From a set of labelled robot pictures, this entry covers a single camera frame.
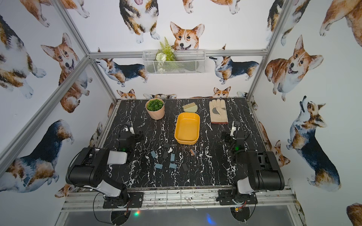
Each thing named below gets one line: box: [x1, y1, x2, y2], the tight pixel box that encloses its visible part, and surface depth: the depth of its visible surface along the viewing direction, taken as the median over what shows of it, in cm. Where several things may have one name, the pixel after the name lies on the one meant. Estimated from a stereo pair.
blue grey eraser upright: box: [170, 153, 176, 162], surface depth 90 cm
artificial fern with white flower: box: [155, 36, 176, 73], surface depth 85 cm
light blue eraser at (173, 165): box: [169, 162, 178, 170], surface depth 87 cm
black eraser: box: [181, 163, 189, 172], surface depth 86 cm
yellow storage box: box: [174, 112, 201, 145], surface depth 104 cm
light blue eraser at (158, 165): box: [154, 163, 164, 170], surface depth 87 cm
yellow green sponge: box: [182, 102, 198, 113], surface depth 118 cm
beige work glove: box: [209, 98, 229, 125], surface depth 113 cm
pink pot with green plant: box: [145, 97, 165, 121], surface depth 105 cm
